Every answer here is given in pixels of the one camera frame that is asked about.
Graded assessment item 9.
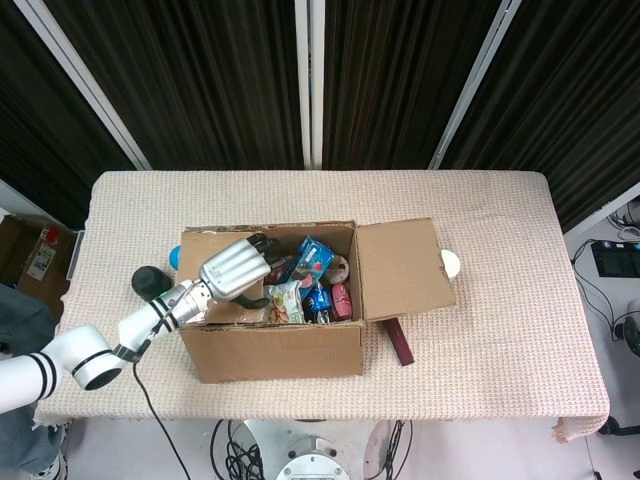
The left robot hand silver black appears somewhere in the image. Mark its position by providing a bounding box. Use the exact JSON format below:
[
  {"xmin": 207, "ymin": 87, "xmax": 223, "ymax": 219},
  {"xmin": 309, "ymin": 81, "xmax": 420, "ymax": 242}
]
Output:
[{"xmin": 198, "ymin": 232, "xmax": 296, "ymax": 309}]

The brown cardboard box with flaps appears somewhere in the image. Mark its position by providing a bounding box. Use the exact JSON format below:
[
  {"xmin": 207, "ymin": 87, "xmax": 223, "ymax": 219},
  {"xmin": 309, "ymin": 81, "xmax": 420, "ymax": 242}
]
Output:
[{"xmin": 178, "ymin": 217, "xmax": 459, "ymax": 385}]

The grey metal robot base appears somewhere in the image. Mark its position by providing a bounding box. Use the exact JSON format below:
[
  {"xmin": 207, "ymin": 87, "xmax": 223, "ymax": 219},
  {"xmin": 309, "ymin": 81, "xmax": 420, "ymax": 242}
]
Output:
[{"xmin": 244, "ymin": 418, "xmax": 386, "ymax": 480}]

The background cardboard box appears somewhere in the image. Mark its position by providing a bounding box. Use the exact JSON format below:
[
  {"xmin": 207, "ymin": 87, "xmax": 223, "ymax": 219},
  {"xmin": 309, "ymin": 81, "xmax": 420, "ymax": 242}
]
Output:
[{"xmin": 0, "ymin": 214, "xmax": 77, "ymax": 306}]

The green white snack bag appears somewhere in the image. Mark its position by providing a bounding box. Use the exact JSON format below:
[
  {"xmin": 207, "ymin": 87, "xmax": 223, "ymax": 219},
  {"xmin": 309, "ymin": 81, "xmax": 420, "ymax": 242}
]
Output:
[{"xmin": 263, "ymin": 279, "xmax": 307, "ymax": 325}]

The black round cap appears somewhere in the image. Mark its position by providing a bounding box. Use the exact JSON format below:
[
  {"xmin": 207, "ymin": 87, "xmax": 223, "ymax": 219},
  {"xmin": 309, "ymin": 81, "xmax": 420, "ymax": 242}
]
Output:
[{"xmin": 131, "ymin": 266, "xmax": 174, "ymax": 303}]

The blue snack bag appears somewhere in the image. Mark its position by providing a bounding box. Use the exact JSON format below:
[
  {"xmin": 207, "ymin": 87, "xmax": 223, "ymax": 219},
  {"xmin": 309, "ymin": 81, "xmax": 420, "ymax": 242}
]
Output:
[{"xmin": 298, "ymin": 235, "xmax": 336, "ymax": 281}]

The round donut toy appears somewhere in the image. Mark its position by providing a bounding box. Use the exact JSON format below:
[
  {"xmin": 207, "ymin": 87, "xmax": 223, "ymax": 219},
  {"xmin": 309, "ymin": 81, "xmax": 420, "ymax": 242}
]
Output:
[{"xmin": 327, "ymin": 254, "xmax": 353, "ymax": 286}]

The pink packet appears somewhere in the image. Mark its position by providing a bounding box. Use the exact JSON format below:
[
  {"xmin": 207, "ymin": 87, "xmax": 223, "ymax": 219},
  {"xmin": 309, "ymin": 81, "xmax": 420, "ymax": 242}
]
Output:
[{"xmin": 331, "ymin": 282, "xmax": 354, "ymax": 320}]

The maroon folded fan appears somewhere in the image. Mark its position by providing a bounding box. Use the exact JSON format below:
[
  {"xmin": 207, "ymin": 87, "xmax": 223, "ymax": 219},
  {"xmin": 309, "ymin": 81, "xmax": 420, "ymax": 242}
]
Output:
[{"xmin": 382, "ymin": 317, "xmax": 416, "ymax": 366}]

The person in jeans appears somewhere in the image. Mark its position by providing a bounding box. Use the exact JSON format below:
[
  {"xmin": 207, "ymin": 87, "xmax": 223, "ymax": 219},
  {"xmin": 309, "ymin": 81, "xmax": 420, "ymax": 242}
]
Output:
[{"xmin": 0, "ymin": 282, "xmax": 70, "ymax": 480}]

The white cylindrical bottle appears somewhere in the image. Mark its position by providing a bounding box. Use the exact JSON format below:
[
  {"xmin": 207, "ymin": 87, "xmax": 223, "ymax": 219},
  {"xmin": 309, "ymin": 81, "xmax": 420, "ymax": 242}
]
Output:
[{"xmin": 439, "ymin": 248, "xmax": 461, "ymax": 281}]

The beige waffle tablecloth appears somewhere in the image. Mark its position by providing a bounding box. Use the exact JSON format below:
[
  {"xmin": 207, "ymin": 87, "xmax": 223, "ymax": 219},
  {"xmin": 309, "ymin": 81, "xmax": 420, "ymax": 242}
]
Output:
[{"xmin": 33, "ymin": 169, "xmax": 612, "ymax": 444}]

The black floor device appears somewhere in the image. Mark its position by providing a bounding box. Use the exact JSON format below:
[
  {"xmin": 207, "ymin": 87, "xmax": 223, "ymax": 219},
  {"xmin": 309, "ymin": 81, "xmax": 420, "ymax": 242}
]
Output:
[{"xmin": 589, "ymin": 239, "xmax": 640, "ymax": 280}]

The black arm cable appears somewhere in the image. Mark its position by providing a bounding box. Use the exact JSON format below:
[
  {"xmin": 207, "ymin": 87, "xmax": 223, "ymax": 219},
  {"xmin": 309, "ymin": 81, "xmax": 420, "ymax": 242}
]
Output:
[{"xmin": 131, "ymin": 339, "xmax": 194, "ymax": 480}]

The black cable bundle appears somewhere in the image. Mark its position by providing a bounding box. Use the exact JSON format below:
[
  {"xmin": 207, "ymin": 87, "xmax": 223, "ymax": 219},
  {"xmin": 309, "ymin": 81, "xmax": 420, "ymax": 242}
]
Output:
[{"xmin": 209, "ymin": 418, "xmax": 264, "ymax": 480}]

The white divider frame post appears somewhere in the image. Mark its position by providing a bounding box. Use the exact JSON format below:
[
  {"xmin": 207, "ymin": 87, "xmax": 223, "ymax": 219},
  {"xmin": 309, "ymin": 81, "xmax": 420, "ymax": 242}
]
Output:
[
  {"xmin": 428, "ymin": 0, "xmax": 524, "ymax": 170},
  {"xmin": 293, "ymin": 0, "xmax": 326, "ymax": 169},
  {"xmin": 14, "ymin": 0, "xmax": 152, "ymax": 171}
]

